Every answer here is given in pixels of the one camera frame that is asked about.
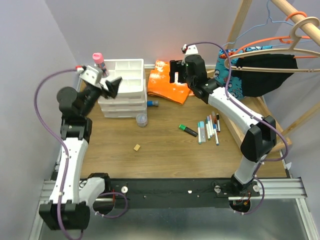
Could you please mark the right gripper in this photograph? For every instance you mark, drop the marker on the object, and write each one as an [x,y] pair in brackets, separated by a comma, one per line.
[175,66]

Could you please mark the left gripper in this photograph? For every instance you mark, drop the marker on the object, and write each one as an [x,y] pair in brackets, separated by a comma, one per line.
[112,86]

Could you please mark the pink cap pen tube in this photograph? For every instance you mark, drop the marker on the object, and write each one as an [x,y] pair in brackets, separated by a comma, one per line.
[98,59]

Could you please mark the clear paperclip jar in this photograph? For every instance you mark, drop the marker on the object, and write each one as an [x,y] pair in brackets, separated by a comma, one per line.
[142,120]

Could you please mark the green black highlighter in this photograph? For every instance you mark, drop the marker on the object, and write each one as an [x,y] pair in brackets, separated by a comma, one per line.
[188,130]

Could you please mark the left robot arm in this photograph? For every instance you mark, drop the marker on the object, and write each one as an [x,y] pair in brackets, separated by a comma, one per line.
[69,204]

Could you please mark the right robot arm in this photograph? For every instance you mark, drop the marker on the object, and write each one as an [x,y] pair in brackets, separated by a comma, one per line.
[259,131]

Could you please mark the orange folded cloth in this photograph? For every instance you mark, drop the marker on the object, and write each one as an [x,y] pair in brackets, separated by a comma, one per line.
[159,84]

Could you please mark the white drawer organizer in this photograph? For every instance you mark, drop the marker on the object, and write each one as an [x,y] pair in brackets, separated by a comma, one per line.
[131,99]

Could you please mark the blue grey glue stick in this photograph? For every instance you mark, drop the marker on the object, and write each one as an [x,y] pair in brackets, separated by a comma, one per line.
[153,103]

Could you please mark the blue shark print cloth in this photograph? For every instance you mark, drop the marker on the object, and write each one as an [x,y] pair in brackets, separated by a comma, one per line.
[221,75]

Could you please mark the red white pen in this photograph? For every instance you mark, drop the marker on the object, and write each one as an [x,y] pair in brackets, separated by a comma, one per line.
[214,121]

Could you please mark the green white pen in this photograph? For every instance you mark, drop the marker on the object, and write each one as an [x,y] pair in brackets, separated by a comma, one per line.
[207,130]

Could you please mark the tan eraser block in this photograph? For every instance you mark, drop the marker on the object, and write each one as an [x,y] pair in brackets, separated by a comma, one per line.
[137,147]

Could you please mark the black garment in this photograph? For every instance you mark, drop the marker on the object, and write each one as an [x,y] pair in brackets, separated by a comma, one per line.
[256,84]

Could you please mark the wooden hanger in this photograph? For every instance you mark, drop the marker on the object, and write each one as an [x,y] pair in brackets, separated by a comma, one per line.
[275,52]

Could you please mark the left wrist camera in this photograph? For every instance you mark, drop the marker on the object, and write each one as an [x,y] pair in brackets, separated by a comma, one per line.
[90,74]

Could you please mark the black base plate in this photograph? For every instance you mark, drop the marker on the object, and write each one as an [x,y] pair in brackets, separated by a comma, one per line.
[168,193]

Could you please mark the wooden clothes rack frame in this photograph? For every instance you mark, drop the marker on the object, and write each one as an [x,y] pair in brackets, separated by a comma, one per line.
[309,25]

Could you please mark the aluminium rail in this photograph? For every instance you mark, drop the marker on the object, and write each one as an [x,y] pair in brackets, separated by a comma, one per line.
[274,188]

